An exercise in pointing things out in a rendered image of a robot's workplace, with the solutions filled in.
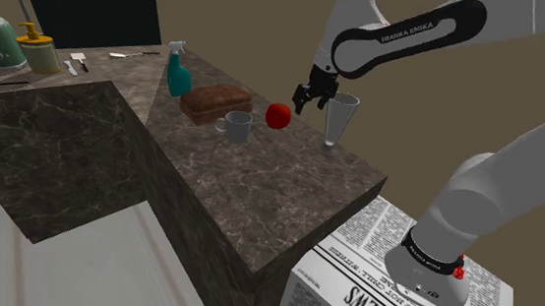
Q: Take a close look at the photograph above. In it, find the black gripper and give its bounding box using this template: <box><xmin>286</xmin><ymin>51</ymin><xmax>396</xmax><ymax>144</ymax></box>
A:
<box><xmin>290</xmin><ymin>63</ymin><xmax>341</xmax><ymax>119</ymax></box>

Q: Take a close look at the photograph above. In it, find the clear tall glass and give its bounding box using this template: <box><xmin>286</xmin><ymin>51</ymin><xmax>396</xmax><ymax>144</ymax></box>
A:
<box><xmin>319</xmin><ymin>90</ymin><xmax>362</xmax><ymax>159</ymax></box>

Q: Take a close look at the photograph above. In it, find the red apple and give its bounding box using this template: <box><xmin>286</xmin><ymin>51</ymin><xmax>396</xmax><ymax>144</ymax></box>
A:
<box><xmin>264</xmin><ymin>101</ymin><xmax>294</xmax><ymax>132</ymax></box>

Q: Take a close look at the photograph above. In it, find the grey mug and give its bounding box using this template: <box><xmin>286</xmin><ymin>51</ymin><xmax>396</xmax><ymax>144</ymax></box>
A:
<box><xmin>212</xmin><ymin>108</ymin><xmax>255</xmax><ymax>147</ymax></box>

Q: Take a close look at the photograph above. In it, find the brown bread loaf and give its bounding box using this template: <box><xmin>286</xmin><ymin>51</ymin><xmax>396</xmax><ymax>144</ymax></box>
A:
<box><xmin>178</xmin><ymin>81</ymin><xmax>257</xmax><ymax>131</ymax></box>

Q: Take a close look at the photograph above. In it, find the teal spray bottle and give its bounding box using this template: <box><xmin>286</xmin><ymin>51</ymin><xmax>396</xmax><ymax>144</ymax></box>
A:
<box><xmin>163</xmin><ymin>39</ymin><xmax>197</xmax><ymax>100</ymax></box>

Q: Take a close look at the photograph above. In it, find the newspaper patterned robot stand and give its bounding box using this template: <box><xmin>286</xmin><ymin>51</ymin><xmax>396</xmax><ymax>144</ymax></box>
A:
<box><xmin>274</xmin><ymin>187</ymin><xmax>524</xmax><ymax>306</ymax></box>

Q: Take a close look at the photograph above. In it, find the small white kitchen tool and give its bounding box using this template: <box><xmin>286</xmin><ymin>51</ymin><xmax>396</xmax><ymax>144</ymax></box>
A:
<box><xmin>61</xmin><ymin>59</ymin><xmax>80</xmax><ymax>78</ymax></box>

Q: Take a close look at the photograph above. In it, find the yellow soap dispenser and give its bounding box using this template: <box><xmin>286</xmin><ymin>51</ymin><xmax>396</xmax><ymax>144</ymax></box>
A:
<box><xmin>13</xmin><ymin>21</ymin><xmax>66</xmax><ymax>77</ymax></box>

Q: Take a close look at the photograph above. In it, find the long black knife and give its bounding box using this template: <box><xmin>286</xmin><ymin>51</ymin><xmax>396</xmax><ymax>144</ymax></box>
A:
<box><xmin>0</xmin><ymin>79</ymin><xmax>30</xmax><ymax>96</ymax></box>

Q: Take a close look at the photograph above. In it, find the silver knife black handle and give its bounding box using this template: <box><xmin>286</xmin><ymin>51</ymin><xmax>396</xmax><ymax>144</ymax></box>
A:
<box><xmin>107</xmin><ymin>48</ymin><xmax>162</xmax><ymax>62</ymax></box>

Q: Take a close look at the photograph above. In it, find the white spatula black handle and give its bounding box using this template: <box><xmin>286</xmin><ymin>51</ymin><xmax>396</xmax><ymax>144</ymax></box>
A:
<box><xmin>68</xmin><ymin>51</ymin><xmax>91</xmax><ymax>74</ymax></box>

